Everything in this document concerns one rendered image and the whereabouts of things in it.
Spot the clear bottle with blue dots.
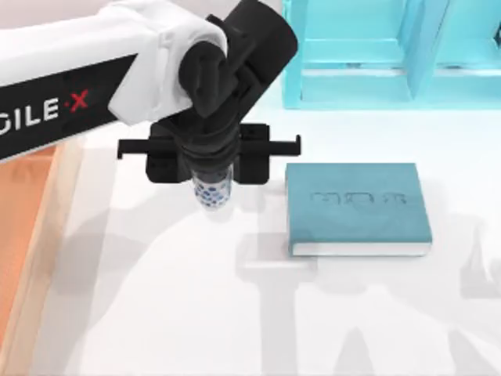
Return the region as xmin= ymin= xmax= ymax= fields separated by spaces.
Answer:
xmin=190 ymin=165 xmax=236 ymax=213

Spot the teal book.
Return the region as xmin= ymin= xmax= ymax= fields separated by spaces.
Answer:
xmin=284 ymin=161 xmax=434 ymax=259

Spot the shallow salmon-coloured box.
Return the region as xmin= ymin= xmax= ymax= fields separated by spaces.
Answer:
xmin=0 ymin=128 xmax=93 ymax=376

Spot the light blue rack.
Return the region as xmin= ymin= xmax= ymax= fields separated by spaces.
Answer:
xmin=280 ymin=0 xmax=501 ymax=111

